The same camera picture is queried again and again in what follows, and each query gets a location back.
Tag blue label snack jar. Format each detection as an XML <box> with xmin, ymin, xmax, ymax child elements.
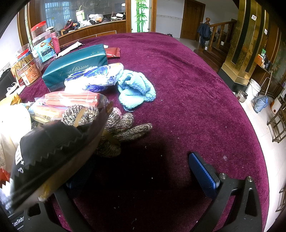
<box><xmin>32</xmin><ymin>31</ymin><xmax>56</xmax><ymax>63</ymax></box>

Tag teal facial tissue pack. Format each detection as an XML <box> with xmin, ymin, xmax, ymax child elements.
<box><xmin>42</xmin><ymin>44</ymin><xmax>108</xmax><ymax>91</ymax></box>

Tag blue white plastic bag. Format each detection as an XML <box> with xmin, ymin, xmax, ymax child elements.
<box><xmin>64</xmin><ymin>63</ymin><xmax>124</xmax><ymax>92</ymax></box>

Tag white papers on table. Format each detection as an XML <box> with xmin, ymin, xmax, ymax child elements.
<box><xmin>57</xmin><ymin>41</ymin><xmax>83</xmax><ymax>58</ymax></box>

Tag wooden counter cabinet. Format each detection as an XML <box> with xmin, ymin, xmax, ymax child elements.
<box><xmin>59</xmin><ymin>20</ymin><xmax>127</xmax><ymax>48</ymax></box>

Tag red stick pack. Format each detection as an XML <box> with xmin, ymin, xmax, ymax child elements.
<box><xmin>34</xmin><ymin>90</ymin><xmax>109</xmax><ymax>108</ymax></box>

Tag orange label clear jar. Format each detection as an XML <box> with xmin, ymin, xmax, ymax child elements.
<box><xmin>17</xmin><ymin>58</ymin><xmax>42</xmax><ymax>87</ymax></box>

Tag light blue knitted cloth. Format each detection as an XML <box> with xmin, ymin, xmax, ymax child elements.
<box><xmin>117</xmin><ymin>70</ymin><xmax>156</xmax><ymax>112</ymax></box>

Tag white plastic bucket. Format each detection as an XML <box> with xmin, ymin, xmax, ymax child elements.
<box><xmin>245</xmin><ymin>79</ymin><xmax>261</xmax><ymax>101</ymax></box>

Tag purple velvet tablecloth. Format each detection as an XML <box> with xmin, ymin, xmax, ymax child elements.
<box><xmin>18</xmin><ymin>32</ymin><xmax>270</xmax><ymax>232</ymax></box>

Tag red wrapper packet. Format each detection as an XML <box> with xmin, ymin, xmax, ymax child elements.
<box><xmin>105</xmin><ymin>47</ymin><xmax>120</xmax><ymax>59</ymax></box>

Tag wooden stair railing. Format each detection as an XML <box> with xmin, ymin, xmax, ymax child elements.
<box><xmin>205</xmin><ymin>19</ymin><xmax>237</xmax><ymax>51</ymax></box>

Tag clear jar red lid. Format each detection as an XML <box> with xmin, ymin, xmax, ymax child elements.
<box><xmin>31</xmin><ymin>21</ymin><xmax>48</xmax><ymax>40</ymax></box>

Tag black snack bag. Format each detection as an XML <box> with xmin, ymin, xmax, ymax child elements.
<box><xmin>1</xmin><ymin>102</ymin><xmax>113</xmax><ymax>213</ymax></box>

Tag blue water jug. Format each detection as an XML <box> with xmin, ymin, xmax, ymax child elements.
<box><xmin>253</xmin><ymin>96</ymin><xmax>268</xmax><ymax>113</ymax></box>

